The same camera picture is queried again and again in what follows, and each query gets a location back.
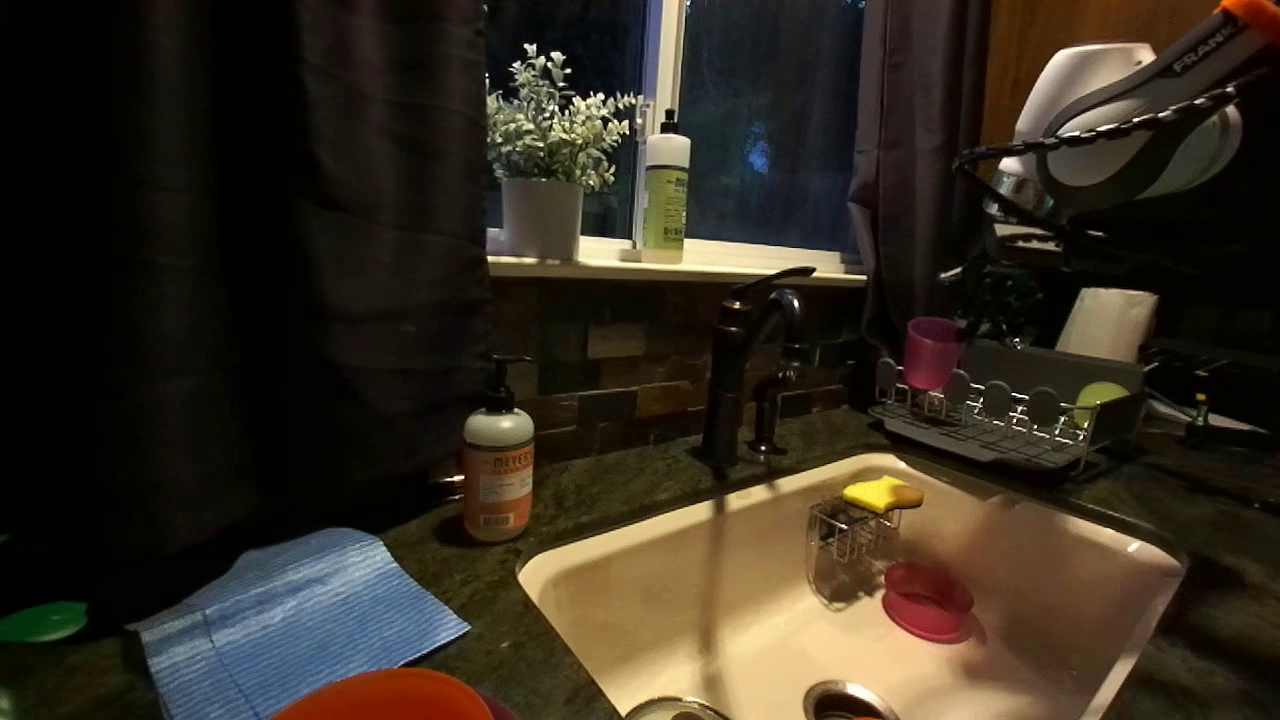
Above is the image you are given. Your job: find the round metal rim item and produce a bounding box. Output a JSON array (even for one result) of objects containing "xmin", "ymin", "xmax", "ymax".
[{"xmin": 620, "ymin": 691, "xmax": 732, "ymax": 720}]

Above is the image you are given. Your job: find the white window frame post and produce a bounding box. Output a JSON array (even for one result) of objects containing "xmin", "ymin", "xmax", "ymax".
[{"xmin": 643, "ymin": 0, "xmax": 693, "ymax": 135}]

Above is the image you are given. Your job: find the white paper towel roll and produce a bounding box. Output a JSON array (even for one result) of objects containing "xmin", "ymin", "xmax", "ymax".
[{"xmin": 1053, "ymin": 284, "xmax": 1165, "ymax": 369}]

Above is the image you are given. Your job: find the blue dish cloth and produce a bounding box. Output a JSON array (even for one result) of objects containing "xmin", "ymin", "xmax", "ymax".
[{"xmin": 131, "ymin": 523, "xmax": 477, "ymax": 720}]

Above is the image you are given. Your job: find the orange label pump soap bottle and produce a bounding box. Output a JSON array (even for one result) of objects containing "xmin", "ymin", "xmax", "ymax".
[{"xmin": 460, "ymin": 352, "xmax": 540, "ymax": 547}]

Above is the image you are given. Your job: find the green item in rack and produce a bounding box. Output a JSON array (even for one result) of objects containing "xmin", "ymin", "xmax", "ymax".
[{"xmin": 1068, "ymin": 374, "xmax": 1135, "ymax": 420}]

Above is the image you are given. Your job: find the green plant in white pot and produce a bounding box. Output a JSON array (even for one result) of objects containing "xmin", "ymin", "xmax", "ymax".
[{"xmin": 483, "ymin": 40, "xmax": 643, "ymax": 265}]

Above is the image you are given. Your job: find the white kitchen sink basin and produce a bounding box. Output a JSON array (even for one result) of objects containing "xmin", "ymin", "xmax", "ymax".
[{"xmin": 513, "ymin": 448, "xmax": 1186, "ymax": 720}]

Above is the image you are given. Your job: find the metal sink drain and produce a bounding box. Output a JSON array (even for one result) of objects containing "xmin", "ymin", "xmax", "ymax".
[{"xmin": 801, "ymin": 674, "xmax": 896, "ymax": 720}]

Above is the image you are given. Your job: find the orange cable strap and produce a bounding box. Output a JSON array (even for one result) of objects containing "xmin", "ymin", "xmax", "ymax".
[{"xmin": 1216, "ymin": 0, "xmax": 1280, "ymax": 40}]

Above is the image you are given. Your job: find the dark narrow window curtain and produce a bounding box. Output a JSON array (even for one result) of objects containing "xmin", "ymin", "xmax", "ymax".
[{"xmin": 844, "ymin": 0, "xmax": 990, "ymax": 334}]

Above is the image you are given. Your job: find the white window sill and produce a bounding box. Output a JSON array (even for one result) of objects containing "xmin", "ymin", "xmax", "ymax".
[{"xmin": 483, "ymin": 228, "xmax": 872, "ymax": 293}]

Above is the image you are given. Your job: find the orange plate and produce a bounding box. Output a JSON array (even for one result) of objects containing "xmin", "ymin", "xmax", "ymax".
[{"xmin": 275, "ymin": 664, "xmax": 499, "ymax": 720}]

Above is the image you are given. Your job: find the grey dish plate rack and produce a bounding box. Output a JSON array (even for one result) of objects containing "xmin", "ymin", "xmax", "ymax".
[{"xmin": 867, "ymin": 334, "xmax": 1152, "ymax": 478}]

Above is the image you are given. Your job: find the green dish soap bottle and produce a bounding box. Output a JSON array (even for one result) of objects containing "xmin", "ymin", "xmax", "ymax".
[{"xmin": 630, "ymin": 105, "xmax": 695, "ymax": 267}]

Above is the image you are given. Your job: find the pink plastic cup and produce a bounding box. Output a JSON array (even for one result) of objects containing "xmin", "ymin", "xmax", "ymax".
[{"xmin": 899, "ymin": 310, "xmax": 969, "ymax": 400}]

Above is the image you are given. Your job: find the dark grey window curtain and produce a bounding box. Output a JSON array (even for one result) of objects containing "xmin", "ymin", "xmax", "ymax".
[{"xmin": 0, "ymin": 0, "xmax": 490, "ymax": 590}]

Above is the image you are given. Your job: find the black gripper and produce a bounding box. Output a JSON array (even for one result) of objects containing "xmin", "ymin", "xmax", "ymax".
[{"xmin": 938, "ymin": 216, "xmax": 1073, "ymax": 342}]

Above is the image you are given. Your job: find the green round lid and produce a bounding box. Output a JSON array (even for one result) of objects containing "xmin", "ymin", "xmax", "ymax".
[{"xmin": 0, "ymin": 597, "xmax": 92, "ymax": 646}]

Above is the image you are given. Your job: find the dark bronze sink faucet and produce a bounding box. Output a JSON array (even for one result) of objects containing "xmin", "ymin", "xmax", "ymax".
[{"xmin": 695, "ymin": 265, "xmax": 820, "ymax": 486}]

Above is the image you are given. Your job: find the dark bronze faucet side handle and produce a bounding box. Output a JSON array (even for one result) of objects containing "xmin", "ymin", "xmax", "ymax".
[{"xmin": 744, "ymin": 340, "xmax": 809, "ymax": 463}]

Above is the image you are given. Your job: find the wooden wall cabinet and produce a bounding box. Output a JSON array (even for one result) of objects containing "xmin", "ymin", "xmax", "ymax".
[{"xmin": 974, "ymin": 0, "xmax": 1225, "ymax": 117}]

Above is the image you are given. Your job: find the yellow sponge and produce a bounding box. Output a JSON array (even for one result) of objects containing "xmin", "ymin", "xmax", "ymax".
[{"xmin": 840, "ymin": 470, "xmax": 928, "ymax": 515}]

